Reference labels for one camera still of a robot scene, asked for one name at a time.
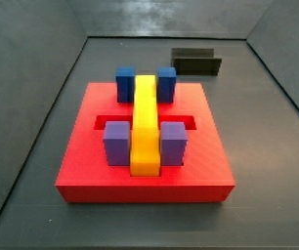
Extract blue block left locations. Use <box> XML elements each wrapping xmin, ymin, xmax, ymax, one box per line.
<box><xmin>116</xmin><ymin>66</ymin><xmax>136</xmax><ymax>103</ymax></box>

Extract purple block left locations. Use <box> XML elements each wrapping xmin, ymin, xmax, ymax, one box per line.
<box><xmin>102</xmin><ymin>121</ymin><xmax>130</xmax><ymax>166</ymax></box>

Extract purple block right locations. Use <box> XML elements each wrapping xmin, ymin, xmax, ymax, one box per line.
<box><xmin>160</xmin><ymin>122</ymin><xmax>188</xmax><ymax>166</ymax></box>

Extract black angled fixture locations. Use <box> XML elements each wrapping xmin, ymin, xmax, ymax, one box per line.
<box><xmin>170</xmin><ymin>48</ymin><xmax>221</xmax><ymax>76</ymax></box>

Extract blue block right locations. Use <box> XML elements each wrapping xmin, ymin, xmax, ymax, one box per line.
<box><xmin>156</xmin><ymin>67</ymin><xmax>176</xmax><ymax>104</ymax></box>

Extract red base board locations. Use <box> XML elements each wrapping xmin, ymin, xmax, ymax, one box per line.
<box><xmin>56</xmin><ymin>76</ymin><xmax>234</xmax><ymax>203</ymax></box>

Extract purple block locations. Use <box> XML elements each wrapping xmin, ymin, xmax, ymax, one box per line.
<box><xmin>160</xmin><ymin>122</ymin><xmax>188</xmax><ymax>166</ymax></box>
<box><xmin>102</xmin><ymin>121</ymin><xmax>130</xmax><ymax>166</ymax></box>

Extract yellow arch block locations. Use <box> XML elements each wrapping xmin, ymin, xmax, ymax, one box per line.
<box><xmin>130</xmin><ymin>75</ymin><xmax>160</xmax><ymax>177</ymax></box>

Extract blue block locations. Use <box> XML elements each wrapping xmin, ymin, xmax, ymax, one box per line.
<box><xmin>156</xmin><ymin>67</ymin><xmax>176</xmax><ymax>104</ymax></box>
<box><xmin>116</xmin><ymin>66</ymin><xmax>136</xmax><ymax>103</ymax></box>

